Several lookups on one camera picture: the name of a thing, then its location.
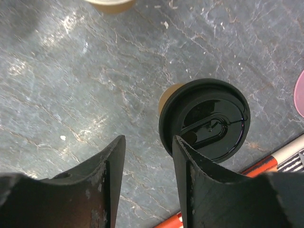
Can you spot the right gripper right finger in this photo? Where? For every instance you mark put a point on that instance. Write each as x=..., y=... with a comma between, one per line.
x=225, y=197

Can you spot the brown paper cup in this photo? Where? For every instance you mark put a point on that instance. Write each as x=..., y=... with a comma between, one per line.
x=112, y=6
x=166, y=94

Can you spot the pink straw holder cup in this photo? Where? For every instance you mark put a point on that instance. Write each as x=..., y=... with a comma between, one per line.
x=298, y=95

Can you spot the patterned orange cloth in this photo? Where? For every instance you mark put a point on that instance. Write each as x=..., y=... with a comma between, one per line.
x=273, y=164

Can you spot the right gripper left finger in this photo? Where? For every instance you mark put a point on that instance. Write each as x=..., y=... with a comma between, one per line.
x=85, y=196

